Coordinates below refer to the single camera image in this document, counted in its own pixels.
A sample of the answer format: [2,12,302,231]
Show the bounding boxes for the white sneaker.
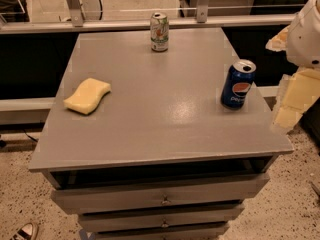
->
[10,222,38,240]

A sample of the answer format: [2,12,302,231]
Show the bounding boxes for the grey drawer cabinet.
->
[28,27,295,240]

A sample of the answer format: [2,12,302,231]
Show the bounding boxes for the grey bottom drawer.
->
[95,223,229,240]

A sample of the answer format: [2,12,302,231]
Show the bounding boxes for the grey drawer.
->
[52,173,269,214]
[79,203,244,232]
[95,223,229,240]

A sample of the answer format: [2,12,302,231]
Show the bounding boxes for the black floor cable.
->
[21,129,40,144]

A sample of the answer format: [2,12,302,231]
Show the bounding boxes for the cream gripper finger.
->
[265,26,289,52]
[271,67,320,133]

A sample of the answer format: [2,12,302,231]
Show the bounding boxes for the grey top drawer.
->
[52,173,269,214]

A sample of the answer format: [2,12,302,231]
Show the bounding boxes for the yellow sponge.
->
[63,78,111,115]

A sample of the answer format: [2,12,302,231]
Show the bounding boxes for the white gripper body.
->
[286,0,320,68]

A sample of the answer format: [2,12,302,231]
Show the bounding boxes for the grey middle drawer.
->
[79,203,244,232]

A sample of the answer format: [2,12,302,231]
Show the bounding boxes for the blue pepsi can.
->
[220,59,256,110]

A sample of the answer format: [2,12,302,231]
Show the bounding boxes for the white green 7up can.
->
[150,12,169,52]

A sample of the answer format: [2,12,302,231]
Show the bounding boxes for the metal railing frame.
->
[1,0,308,34]

